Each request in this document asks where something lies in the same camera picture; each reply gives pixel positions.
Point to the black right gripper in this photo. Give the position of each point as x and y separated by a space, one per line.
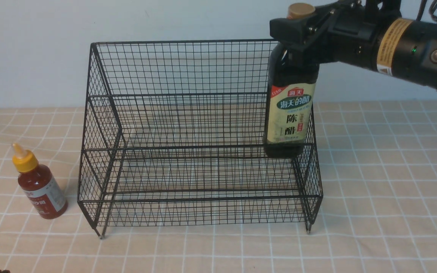
346 31

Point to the dark vinegar bottle gold cap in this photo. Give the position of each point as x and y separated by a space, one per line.
290 91

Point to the red sauce bottle yellow cap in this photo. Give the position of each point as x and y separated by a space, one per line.
38 183

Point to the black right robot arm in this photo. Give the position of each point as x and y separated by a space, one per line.
408 51

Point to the black wire mesh shelf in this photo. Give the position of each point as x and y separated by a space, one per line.
173 135

